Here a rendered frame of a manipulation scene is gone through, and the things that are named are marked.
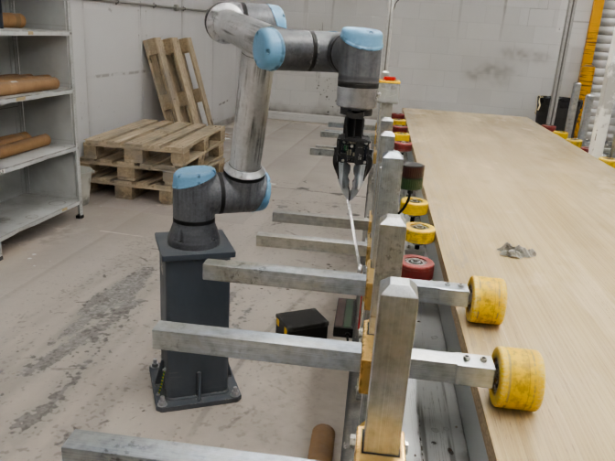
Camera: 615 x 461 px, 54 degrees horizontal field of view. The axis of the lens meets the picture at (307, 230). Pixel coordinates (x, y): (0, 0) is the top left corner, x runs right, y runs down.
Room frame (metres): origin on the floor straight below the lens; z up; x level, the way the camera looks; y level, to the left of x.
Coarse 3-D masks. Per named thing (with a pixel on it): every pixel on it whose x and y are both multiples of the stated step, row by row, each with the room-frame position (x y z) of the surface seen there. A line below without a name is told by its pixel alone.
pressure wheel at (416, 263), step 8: (408, 256) 1.24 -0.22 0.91; (416, 256) 1.24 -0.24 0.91; (408, 264) 1.19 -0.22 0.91; (416, 264) 1.20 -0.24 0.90; (424, 264) 1.20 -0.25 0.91; (432, 264) 1.20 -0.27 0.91; (408, 272) 1.18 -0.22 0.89; (416, 272) 1.18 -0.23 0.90; (424, 272) 1.18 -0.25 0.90; (432, 272) 1.20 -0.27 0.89
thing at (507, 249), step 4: (504, 244) 1.34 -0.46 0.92; (508, 244) 1.33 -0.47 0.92; (500, 248) 1.34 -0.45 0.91; (504, 248) 1.33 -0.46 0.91; (508, 248) 1.33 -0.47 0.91; (512, 248) 1.32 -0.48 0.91; (516, 248) 1.32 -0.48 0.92; (520, 248) 1.31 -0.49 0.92; (524, 248) 1.31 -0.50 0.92; (532, 248) 1.32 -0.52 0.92; (504, 252) 1.30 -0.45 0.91; (508, 252) 1.30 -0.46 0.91; (512, 252) 1.30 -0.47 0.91; (516, 252) 1.30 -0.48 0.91; (520, 252) 1.31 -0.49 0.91; (524, 252) 1.30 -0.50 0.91; (528, 252) 1.31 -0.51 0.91; (532, 252) 1.32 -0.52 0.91; (516, 256) 1.29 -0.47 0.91; (520, 256) 1.30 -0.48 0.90; (524, 256) 1.30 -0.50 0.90; (528, 256) 1.30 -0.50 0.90; (532, 256) 1.31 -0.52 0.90
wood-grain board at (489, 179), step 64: (448, 128) 3.27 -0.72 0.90; (512, 128) 3.43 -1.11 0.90; (448, 192) 1.86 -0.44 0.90; (512, 192) 1.92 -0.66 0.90; (576, 192) 1.97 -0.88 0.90; (448, 256) 1.28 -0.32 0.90; (512, 256) 1.30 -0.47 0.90; (576, 256) 1.33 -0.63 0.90; (512, 320) 0.97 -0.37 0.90; (576, 320) 0.99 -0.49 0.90; (576, 384) 0.77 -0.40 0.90; (512, 448) 0.62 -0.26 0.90; (576, 448) 0.62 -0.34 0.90
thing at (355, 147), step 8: (344, 112) 1.34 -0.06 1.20; (352, 112) 1.34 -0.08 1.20; (360, 112) 1.33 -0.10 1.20; (368, 112) 1.33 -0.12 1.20; (352, 120) 1.33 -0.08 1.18; (360, 120) 1.33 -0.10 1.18; (352, 128) 1.33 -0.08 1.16; (360, 128) 1.33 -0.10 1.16; (344, 136) 1.35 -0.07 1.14; (352, 136) 1.31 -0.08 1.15; (360, 136) 1.33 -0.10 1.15; (368, 136) 1.36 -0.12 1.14; (344, 144) 1.33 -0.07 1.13; (352, 144) 1.32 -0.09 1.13; (360, 144) 1.31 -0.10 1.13; (368, 144) 1.30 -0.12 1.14; (336, 152) 1.31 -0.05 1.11; (344, 152) 1.33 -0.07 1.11; (352, 152) 1.32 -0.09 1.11; (360, 152) 1.31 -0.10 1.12; (368, 152) 1.30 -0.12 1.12; (336, 160) 1.31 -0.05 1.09; (344, 160) 1.33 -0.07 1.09; (352, 160) 1.31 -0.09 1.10; (360, 160) 1.31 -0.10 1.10
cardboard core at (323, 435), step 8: (320, 424) 1.77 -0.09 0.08; (328, 424) 1.77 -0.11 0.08; (312, 432) 1.76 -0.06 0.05; (320, 432) 1.73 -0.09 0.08; (328, 432) 1.73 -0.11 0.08; (312, 440) 1.70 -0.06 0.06; (320, 440) 1.68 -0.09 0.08; (328, 440) 1.69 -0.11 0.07; (312, 448) 1.65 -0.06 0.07; (320, 448) 1.64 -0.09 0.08; (328, 448) 1.65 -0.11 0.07; (312, 456) 1.61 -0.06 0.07; (320, 456) 1.60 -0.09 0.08; (328, 456) 1.61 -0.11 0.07
